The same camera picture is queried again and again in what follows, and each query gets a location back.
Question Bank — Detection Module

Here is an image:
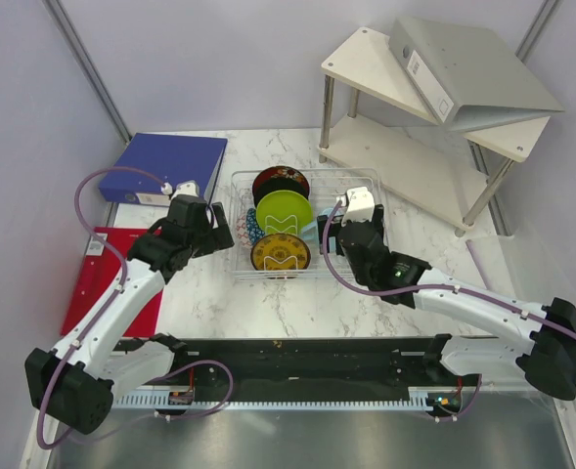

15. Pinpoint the grey ring binder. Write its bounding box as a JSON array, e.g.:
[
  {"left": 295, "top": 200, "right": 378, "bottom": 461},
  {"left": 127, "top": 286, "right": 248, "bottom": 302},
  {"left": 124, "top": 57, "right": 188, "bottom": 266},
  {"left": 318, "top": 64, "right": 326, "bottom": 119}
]
[{"left": 388, "top": 16, "right": 564, "bottom": 132}]

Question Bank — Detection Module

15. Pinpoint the yellow patterned black plate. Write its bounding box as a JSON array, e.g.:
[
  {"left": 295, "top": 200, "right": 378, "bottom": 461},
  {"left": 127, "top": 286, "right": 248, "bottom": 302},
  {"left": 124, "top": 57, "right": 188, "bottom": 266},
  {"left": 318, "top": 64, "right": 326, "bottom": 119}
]
[{"left": 250, "top": 234, "right": 311, "bottom": 271}]

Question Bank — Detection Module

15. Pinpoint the blue patterned bowl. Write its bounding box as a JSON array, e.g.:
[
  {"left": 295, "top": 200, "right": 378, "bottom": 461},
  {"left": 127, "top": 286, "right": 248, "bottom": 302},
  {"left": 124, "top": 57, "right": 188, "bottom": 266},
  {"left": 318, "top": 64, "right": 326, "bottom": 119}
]
[{"left": 235, "top": 208, "right": 266, "bottom": 248}]

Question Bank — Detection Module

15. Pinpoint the lime green plate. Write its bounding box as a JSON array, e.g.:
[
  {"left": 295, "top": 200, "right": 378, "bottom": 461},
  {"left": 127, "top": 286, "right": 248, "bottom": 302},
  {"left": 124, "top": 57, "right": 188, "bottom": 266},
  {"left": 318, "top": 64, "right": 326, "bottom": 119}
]
[{"left": 256, "top": 191, "right": 314, "bottom": 235}]

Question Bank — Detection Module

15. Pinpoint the light blue mug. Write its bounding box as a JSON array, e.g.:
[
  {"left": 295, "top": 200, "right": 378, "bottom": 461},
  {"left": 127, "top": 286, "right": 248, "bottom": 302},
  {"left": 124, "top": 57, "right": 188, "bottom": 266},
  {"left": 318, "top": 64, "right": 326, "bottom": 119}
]
[{"left": 298, "top": 220, "right": 343, "bottom": 256}]

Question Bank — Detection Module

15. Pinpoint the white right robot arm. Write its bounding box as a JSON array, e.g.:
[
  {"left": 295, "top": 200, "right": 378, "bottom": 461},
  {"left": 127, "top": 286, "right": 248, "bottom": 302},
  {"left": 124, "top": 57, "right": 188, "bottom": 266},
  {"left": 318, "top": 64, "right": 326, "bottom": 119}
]
[{"left": 320, "top": 203, "right": 576, "bottom": 401}]

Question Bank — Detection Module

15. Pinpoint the white plate holder wire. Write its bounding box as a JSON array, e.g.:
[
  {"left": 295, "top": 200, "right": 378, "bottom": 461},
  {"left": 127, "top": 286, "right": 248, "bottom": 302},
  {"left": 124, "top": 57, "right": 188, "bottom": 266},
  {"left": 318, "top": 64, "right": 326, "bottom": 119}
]
[{"left": 263, "top": 213, "right": 299, "bottom": 240}]

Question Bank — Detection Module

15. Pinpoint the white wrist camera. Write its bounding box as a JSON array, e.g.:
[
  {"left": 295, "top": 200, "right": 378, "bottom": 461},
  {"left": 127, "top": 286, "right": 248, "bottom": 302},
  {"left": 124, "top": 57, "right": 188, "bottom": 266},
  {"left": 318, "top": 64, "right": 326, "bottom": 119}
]
[
  {"left": 336, "top": 187, "right": 376, "bottom": 226},
  {"left": 160, "top": 181, "right": 199, "bottom": 199}
]

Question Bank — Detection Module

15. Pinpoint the blue ring binder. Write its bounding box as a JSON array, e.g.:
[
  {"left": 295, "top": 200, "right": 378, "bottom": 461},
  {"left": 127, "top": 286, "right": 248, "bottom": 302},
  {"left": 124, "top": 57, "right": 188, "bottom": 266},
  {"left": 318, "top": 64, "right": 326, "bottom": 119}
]
[{"left": 99, "top": 133, "right": 228, "bottom": 206}]

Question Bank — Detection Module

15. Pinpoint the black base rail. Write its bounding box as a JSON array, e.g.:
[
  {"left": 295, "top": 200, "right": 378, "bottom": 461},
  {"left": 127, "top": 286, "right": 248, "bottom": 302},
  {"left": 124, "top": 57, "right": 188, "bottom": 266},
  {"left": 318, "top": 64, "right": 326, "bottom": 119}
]
[{"left": 111, "top": 332, "right": 484, "bottom": 405}]

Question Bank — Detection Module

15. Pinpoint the cream two-tier shelf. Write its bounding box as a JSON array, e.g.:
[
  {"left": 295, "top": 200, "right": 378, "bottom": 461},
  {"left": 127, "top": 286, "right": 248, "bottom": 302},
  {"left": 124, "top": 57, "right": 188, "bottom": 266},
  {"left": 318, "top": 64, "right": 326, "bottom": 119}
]
[{"left": 319, "top": 26, "right": 549, "bottom": 237}]

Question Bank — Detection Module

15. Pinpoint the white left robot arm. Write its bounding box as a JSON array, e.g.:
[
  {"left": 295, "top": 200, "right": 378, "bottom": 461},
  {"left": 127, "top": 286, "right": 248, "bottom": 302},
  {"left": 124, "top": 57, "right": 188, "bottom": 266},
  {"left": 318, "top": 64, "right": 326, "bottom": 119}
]
[{"left": 24, "top": 194, "right": 235, "bottom": 435}]

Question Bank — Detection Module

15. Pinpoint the light blue cable duct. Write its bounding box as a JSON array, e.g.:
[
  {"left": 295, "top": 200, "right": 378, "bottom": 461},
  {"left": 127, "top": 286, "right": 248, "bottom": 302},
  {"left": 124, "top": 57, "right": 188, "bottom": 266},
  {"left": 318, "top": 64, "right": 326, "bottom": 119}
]
[{"left": 112, "top": 386, "right": 461, "bottom": 411}]

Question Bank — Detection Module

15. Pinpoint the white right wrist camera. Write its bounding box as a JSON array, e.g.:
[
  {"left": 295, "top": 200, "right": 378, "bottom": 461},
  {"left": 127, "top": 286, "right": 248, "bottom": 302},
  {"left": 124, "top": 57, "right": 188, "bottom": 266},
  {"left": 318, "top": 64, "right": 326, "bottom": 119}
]
[{"left": 336, "top": 187, "right": 376, "bottom": 226}]

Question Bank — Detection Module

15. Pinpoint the red folder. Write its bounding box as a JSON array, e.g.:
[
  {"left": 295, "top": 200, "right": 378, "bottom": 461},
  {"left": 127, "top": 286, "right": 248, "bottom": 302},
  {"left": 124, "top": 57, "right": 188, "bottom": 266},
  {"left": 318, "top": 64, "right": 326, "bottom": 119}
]
[{"left": 61, "top": 227, "right": 162, "bottom": 338}]

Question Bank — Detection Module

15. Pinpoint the clear wire dish rack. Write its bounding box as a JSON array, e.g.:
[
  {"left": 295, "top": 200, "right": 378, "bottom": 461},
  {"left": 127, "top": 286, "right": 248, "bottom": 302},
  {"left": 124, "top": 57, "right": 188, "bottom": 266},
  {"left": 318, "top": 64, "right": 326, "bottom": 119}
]
[{"left": 228, "top": 166, "right": 384, "bottom": 279}]

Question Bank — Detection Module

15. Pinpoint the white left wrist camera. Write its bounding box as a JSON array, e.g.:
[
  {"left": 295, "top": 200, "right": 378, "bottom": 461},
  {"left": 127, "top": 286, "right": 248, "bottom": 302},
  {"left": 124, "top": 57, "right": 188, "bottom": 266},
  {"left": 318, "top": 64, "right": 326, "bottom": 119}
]
[{"left": 160, "top": 181, "right": 199, "bottom": 199}]

